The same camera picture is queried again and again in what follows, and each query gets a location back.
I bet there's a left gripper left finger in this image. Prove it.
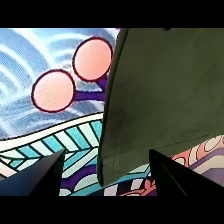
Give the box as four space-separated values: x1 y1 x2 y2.
0 148 66 197

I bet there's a dark green garment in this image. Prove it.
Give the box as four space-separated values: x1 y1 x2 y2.
96 27 224 188

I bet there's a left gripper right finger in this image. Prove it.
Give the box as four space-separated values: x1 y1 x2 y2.
148 148 224 197

